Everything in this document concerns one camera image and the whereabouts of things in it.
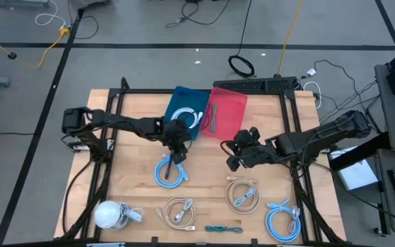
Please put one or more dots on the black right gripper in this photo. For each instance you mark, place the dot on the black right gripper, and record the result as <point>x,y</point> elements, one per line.
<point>252,154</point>

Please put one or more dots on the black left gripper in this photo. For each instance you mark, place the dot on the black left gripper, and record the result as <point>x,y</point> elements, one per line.
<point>178,133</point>

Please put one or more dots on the dark blue pen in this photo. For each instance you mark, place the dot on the dark blue pen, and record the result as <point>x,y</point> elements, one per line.
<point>167,171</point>

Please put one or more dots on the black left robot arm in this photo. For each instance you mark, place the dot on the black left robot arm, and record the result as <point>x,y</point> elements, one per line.
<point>129,123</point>

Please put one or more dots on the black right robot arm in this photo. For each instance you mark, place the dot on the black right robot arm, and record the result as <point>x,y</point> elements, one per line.
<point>321,137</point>

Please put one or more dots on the red translucent plastic bin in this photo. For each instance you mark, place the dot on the red translucent plastic bin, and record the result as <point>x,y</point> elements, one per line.
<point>231,113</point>

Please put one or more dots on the blue plastic bin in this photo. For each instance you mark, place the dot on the blue plastic bin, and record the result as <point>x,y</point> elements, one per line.
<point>183,99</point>

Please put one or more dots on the black perforated box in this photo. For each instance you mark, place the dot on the black perforated box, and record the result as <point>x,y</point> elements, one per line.
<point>281,83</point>
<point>238,85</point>

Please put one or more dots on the white dome lamp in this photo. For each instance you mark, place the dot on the white dome lamp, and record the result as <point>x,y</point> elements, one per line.
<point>106,214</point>

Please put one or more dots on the small white plug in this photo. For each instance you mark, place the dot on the small white plug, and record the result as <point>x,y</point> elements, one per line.
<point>311,72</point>

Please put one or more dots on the white flat box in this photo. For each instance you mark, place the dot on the white flat box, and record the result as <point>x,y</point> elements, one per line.
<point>357,176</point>

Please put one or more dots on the black round floor cap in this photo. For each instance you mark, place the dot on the black round floor cap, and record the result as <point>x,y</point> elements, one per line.
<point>12,55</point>

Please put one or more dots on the black aluminium table frame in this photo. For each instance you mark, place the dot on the black aluminium table frame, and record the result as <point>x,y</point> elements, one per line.
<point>115,92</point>

